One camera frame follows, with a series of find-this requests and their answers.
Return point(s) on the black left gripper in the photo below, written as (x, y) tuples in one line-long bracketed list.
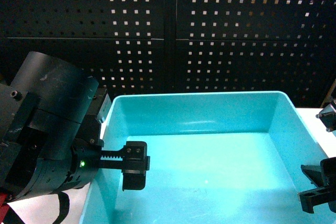
[(32, 176)]

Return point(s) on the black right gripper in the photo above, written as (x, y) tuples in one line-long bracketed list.
[(321, 176)]

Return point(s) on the light turquoise plastic bin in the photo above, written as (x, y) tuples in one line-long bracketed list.
[(232, 157)]

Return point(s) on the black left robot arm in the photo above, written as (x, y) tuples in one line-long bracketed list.
[(51, 117)]

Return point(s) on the black perforated panel left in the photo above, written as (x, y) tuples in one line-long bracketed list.
[(119, 42)]

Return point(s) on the black perforated panel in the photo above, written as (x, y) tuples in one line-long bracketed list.
[(257, 45), (119, 42)]

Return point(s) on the black perforated panel right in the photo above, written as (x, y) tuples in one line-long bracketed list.
[(257, 45)]

